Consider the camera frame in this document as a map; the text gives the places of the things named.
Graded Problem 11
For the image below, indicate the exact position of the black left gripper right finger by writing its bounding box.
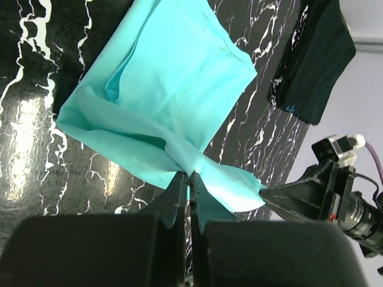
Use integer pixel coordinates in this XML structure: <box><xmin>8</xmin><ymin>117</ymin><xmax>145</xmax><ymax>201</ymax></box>
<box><xmin>190</xmin><ymin>173</ymin><xmax>367</xmax><ymax>286</ymax></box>

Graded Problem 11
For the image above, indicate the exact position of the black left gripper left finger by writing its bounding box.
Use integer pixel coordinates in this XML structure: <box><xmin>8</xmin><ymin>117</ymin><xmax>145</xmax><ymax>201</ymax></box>
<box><xmin>1</xmin><ymin>172</ymin><xmax>189</xmax><ymax>286</ymax></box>

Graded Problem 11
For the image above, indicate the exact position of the folded black t shirt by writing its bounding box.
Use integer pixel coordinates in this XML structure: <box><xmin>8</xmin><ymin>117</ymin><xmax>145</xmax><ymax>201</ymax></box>
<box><xmin>268</xmin><ymin>1</ymin><xmax>356</xmax><ymax>126</ymax></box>

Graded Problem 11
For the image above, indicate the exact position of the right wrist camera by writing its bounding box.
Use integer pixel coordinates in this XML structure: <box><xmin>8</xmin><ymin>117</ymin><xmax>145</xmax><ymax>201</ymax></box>
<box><xmin>311</xmin><ymin>135</ymin><xmax>366</xmax><ymax>167</ymax></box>

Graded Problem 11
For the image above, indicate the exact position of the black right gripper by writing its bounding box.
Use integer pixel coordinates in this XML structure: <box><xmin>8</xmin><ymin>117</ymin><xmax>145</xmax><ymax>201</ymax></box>
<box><xmin>260</xmin><ymin>160</ymin><xmax>382</xmax><ymax>257</ymax></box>

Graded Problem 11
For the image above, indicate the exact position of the teal t shirt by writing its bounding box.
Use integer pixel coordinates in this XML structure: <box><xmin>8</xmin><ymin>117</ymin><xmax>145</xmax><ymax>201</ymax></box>
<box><xmin>55</xmin><ymin>0</ymin><xmax>267</xmax><ymax>230</ymax></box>

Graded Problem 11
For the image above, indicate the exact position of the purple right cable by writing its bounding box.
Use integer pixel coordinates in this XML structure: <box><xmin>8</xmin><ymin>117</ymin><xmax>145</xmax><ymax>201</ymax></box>
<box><xmin>363</xmin><ymin>142</ymin><xmax>383</xmax><ymax>204</ymax></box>

